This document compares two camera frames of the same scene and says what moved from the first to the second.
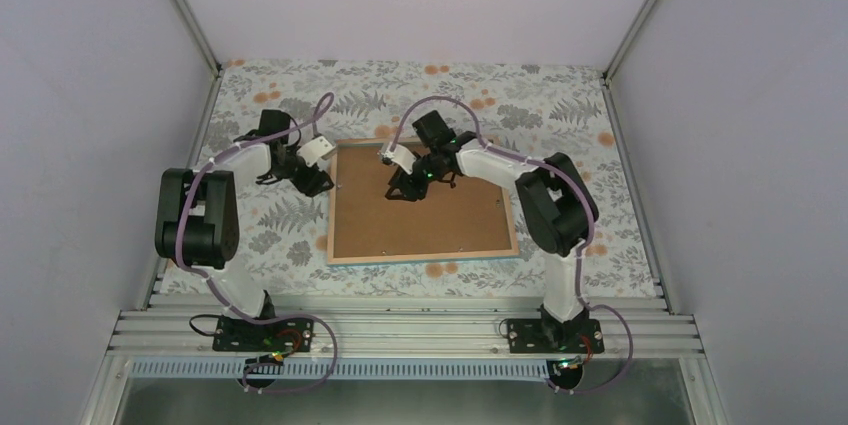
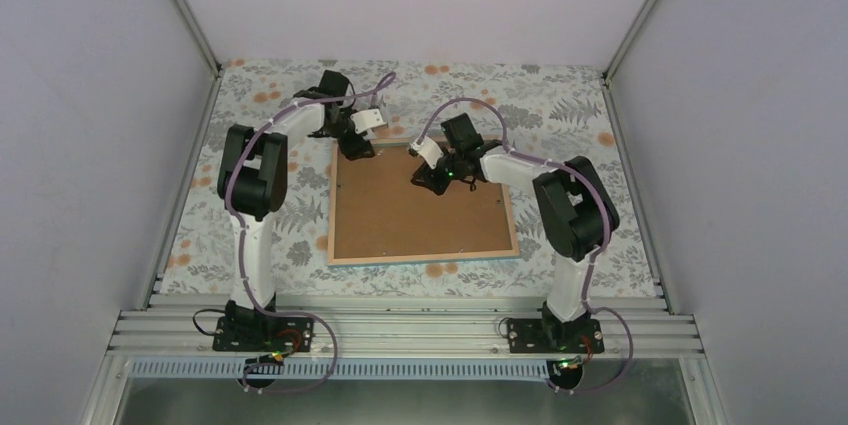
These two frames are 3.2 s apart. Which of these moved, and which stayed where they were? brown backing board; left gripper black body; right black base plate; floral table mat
Moved: left gripper black body
Stayed: right black base plate; floral table mat; brown backing board
